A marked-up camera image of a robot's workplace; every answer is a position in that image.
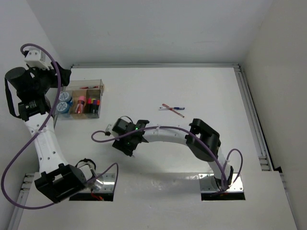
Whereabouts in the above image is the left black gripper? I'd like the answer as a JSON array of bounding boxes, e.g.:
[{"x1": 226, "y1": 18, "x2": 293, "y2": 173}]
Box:
[{"x1": 27, "y1": 62, "x2": 71, "y2": 94}]

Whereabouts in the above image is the blue patterned round jar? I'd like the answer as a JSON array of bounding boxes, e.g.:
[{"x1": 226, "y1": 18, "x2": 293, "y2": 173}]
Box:
[{"x1": 59, "y1": 91, "x2": 72, "y2": 104}]

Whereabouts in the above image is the blue gel pen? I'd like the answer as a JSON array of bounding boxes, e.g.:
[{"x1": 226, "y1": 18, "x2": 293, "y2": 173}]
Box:
[{"x1": 159, "y1": 106, "x2": 185, "y2": 110}]

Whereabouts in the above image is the red gel pen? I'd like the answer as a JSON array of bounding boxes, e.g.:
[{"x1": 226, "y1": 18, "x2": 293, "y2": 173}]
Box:
[{"x1": 161, "y1": 104, "x2": 185, "y2": 118}]

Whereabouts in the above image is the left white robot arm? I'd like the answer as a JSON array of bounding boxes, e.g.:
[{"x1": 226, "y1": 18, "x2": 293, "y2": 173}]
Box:
[{"x1": 5, "y1": 63, "x2": 87, "y2": 203}]

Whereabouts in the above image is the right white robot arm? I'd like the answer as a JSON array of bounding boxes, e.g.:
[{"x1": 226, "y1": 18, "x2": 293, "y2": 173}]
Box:
[{"x1": 112, "y1": 118, "x2": 234, "y2": 189}]

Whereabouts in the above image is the clear compartment organizer tray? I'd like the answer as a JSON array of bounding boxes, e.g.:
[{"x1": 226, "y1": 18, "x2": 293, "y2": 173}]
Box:
[{"x1": 55, "y1": 80, "x2": 104, "y2": 119}]

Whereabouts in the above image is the aluminium table edge rail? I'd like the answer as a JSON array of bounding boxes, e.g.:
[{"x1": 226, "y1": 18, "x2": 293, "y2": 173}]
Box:
[{"x1": 72, "y1": 63, "x2": 240, "y2": 69}]

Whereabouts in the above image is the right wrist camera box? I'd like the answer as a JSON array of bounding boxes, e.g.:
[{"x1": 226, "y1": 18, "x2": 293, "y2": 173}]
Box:
[{"x1": 105, "y1": 124, "x2": 113, "y2": 136}]

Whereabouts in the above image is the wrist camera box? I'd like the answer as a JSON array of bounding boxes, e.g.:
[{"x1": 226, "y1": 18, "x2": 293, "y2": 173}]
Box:
[
  {"x1": 105, "y1": 124, "x2": 113, "y2": 136},
  {"x1": 24, "y1": 48, "x2": 50, "y2": 70}
]

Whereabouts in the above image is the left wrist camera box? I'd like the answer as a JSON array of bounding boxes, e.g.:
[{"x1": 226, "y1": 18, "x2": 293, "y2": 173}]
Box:
[{"x1": 24, "y1": 48, "x2": 50, "y2": 70}]

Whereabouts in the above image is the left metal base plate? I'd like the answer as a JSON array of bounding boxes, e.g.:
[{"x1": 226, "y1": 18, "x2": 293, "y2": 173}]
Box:
[{"x1": 88, "y1": 173, "x2": 116, "y2": 193}]

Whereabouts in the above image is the metal base plate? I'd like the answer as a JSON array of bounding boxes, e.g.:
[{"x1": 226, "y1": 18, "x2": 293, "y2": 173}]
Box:
[
  {"x1": 88, "y1": 173, "x2": 116, "y2": 193},
  {"x1": 199, "y1": 173, "x2": 244, "y2": 194}
]

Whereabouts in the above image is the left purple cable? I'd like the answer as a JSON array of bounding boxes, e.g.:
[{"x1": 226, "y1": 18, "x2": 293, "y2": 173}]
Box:
[{"x1": 1, "y1": 43, "x2": 119, "y2": 209}]

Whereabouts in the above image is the purple cable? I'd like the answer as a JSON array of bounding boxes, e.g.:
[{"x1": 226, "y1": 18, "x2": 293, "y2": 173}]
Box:
[
  {"x1": 91, "y1": 126, "x2": 243, "y2": 192},
  {"x1": 1, "y1": 43, "x2": 119, "y2": 209}
]

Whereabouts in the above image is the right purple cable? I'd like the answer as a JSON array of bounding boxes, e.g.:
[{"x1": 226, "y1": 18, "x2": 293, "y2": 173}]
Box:
[{"x1": 91, "y1": 126, "x2": 243, "y2": 192}]

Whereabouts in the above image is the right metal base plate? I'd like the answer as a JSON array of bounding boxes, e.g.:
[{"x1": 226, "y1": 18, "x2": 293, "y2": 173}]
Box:
[{"x1": 199, "y1": 173, "x2": 244, "y2": 194}]

